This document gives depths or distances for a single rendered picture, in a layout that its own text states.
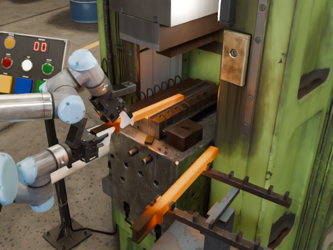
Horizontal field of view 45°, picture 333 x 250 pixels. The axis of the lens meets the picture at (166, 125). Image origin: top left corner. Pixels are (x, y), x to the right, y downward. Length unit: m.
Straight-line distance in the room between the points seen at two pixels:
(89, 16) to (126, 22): 4.72
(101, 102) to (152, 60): 0.49
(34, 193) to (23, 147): 2.00
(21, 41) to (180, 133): 0.82
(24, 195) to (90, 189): 1.46
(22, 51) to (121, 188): 0.72
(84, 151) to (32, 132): 2.14
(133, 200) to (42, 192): 0.54
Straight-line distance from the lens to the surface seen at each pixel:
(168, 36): 1.39
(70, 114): 1.13
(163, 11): 1.32
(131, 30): 1.45
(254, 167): 1.49
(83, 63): 1.23
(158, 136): 1.53
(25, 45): 1.85
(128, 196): 1.76
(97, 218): 2.55
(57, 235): 2.48
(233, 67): 1.35
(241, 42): 1.31
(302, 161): 1.85
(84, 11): 6.16
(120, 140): 1.62
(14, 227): 2.62
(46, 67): 1.77
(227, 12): 1.29
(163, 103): 1.59
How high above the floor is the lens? 1.75
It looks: 31 degrees down
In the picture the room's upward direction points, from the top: 1 degrees clockwise
